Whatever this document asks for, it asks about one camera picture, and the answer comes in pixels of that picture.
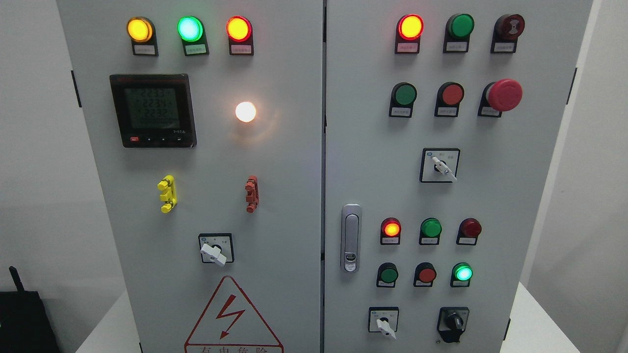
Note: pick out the black knob selector switch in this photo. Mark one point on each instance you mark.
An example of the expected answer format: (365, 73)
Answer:
(452, 322)

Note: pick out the red terminal block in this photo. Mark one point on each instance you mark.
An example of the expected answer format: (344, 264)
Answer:
(252, 196)

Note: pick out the red indicator lamp lower left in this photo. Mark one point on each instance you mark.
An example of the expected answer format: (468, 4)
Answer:
(390, 231)

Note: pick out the red indicator lamp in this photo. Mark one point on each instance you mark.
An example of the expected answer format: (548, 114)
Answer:
(408, 34)
(390, 231)
(468, 232)

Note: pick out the white lit indicator lamp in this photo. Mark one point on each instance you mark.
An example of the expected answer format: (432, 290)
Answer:
(245, 111)

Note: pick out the green push button lower left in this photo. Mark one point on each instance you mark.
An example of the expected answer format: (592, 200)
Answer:
(387, 275)

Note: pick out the green push button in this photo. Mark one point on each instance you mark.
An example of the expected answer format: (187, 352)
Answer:
(461, 275)
(403, 96)
(387, 275)

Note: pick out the green push button upper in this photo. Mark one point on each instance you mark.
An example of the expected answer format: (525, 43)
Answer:
(403, 96)

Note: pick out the left grey cabinet door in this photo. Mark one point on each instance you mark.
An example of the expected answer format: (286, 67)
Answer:
(277, 248)

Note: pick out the grey cabinet door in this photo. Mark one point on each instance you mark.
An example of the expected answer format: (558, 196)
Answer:
(277, 248)
(374, 161)

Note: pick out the green indicator lamp lower middle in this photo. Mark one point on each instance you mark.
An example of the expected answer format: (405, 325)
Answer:
(430, 232)

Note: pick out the right grey cabinet door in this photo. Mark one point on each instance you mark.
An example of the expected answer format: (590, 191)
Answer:
(374, 161)

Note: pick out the yellow terminal block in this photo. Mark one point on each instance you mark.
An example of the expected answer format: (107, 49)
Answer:
(168, 195)

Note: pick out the red push button lower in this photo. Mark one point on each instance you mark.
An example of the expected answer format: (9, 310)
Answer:
(425, 275)

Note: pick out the red push button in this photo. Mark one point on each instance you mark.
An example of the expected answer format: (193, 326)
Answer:
(425, 275)
(449, 97)

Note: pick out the red push button upper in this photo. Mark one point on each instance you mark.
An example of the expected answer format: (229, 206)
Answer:
(449, 97)

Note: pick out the red indicator lamp lower right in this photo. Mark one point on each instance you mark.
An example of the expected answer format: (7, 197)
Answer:
(468, 232)

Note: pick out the red indicator lamp left door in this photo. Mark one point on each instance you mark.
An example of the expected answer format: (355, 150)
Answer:
(240, 36)

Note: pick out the red high voltage warning sticker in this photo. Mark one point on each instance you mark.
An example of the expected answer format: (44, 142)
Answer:
(230, 323)

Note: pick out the black digital power meter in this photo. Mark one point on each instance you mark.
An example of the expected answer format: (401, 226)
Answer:
(154, 111)

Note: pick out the green push button lower right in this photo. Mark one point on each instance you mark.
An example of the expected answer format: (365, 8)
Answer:
(461, 275)

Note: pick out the red indicator lamp top right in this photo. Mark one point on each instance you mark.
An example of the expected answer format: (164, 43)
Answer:
(408, 34)

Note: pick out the lit green indicator lamp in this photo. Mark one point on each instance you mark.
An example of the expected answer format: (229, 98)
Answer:
(193, 36)

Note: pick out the red emergency stop mushroom button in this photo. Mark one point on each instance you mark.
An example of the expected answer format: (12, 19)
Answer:
(500, 96)

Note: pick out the green indicator lamp top right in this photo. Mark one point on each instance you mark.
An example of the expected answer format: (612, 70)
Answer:
(458, 30)

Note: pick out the yellow indicator lamp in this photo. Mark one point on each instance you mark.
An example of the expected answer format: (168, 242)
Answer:
(143, 36)

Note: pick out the dark red buzzer lamp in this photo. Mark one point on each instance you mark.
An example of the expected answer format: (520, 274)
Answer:
(507, 29)

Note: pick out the black device with antenna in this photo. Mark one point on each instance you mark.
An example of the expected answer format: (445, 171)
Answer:
(24, 325)

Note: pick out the silver door latch handle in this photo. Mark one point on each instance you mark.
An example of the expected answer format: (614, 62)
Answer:
(351, 221)

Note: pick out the white handle selector switch left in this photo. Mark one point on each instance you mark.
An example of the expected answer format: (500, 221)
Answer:
(216, 248)

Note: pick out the white handle selector switch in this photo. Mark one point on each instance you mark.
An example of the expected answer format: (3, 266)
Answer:
(384, 320)
(439, 165)
(216, 248)

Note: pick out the white handle selector switch upper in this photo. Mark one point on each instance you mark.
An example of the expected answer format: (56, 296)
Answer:
(439, 165)

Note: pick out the white handle selector switch lower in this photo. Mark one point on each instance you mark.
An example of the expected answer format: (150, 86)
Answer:
(384, 320)

